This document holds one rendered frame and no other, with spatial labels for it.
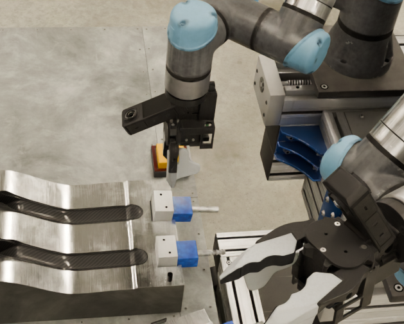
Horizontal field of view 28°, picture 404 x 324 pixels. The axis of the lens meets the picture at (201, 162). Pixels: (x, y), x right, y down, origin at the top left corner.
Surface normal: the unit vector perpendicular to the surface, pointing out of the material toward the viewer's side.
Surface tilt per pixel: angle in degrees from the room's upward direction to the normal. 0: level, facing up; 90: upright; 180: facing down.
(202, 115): 90
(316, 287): 8
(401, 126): 48
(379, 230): 81
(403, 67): 0
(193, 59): 90
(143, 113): 30
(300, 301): 8
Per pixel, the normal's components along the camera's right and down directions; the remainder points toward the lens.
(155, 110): -0.41, -0.59
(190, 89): 0.08, 0.72
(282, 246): 0.01, -0.77
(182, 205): 0.18, -0.63
